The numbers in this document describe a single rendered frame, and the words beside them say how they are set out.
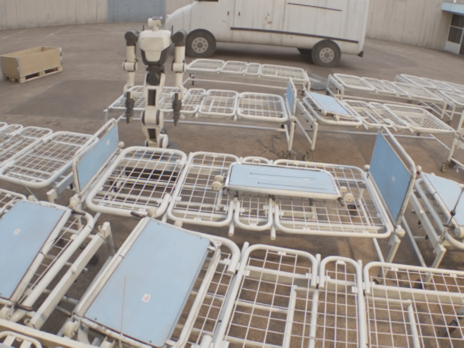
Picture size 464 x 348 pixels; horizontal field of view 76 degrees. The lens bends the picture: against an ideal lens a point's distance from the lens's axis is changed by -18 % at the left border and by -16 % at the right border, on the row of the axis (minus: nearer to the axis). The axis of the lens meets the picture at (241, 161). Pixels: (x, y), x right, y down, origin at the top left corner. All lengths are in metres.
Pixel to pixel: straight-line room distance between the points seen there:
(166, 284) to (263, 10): 8.20
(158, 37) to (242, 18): 6.26
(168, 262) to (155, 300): 0.24
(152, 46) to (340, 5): 7.25
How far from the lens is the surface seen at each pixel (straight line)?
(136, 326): 1.42
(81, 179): 2.28
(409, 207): 3.57
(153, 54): 3.04
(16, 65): 7.82
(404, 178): 2.18
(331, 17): 9.59
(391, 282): 2.63
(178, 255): 1.69
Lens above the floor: 1.71
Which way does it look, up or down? 27 degrees down
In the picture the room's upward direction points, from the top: 5 degrees clockwise
